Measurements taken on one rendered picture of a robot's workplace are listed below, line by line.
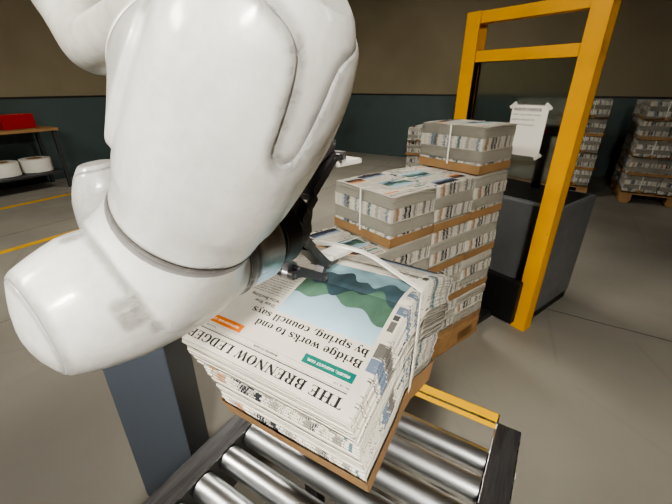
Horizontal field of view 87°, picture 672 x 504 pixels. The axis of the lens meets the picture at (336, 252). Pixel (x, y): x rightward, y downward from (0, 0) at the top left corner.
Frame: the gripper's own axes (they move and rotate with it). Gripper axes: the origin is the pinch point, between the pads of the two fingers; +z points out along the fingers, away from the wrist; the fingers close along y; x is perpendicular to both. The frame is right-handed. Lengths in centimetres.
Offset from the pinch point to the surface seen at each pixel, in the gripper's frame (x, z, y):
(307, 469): 0, -8, 50
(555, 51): 16, 184, -48
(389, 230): -24, 86, 32
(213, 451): -18, -15, 51
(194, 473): -17, -19, 51
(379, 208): -30, 87, 24
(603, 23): 32, 175, -57
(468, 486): 27, 4, 49
